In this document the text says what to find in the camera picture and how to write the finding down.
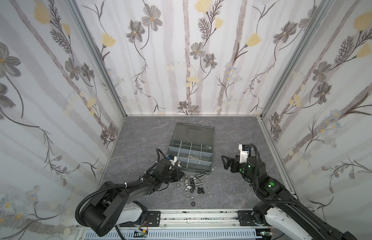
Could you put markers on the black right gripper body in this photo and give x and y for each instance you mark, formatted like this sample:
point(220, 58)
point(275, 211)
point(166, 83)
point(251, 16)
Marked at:
point(234, 165)

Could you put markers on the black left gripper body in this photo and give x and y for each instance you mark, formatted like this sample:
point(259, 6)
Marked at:
point(176, 171)

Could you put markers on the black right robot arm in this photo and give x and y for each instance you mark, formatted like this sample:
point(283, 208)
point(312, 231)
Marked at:
point(278, 207)

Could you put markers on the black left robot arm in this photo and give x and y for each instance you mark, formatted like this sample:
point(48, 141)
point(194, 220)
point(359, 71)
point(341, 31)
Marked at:
point(114, 204)

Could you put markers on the green plastic organizer box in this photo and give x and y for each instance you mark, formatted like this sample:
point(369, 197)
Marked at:
point(193, 146)

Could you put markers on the black hex bolt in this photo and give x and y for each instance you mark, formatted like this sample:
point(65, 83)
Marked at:
point(200, 190)

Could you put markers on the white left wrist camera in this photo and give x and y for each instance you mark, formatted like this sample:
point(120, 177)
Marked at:
point(173, 159)

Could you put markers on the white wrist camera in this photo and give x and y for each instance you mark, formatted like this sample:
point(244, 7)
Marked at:
point(173, 159)
point(244, 152)

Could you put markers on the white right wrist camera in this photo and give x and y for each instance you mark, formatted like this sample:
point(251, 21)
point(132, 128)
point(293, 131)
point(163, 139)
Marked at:
point(244, 152)

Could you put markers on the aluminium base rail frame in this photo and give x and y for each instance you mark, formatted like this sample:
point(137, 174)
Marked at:
point(202, 219)

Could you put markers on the white perforated cable duct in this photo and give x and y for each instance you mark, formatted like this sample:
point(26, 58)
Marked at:
point(196, 234)

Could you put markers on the right aluminium corner post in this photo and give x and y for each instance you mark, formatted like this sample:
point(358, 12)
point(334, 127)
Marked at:
point(307, 36)

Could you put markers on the aluminium corner post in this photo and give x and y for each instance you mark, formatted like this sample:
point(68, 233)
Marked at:
point(95, 53)
point(307, 36)

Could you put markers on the left aluminium corner post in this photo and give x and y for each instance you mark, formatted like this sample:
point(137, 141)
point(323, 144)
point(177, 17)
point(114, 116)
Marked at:
point(95, 53)

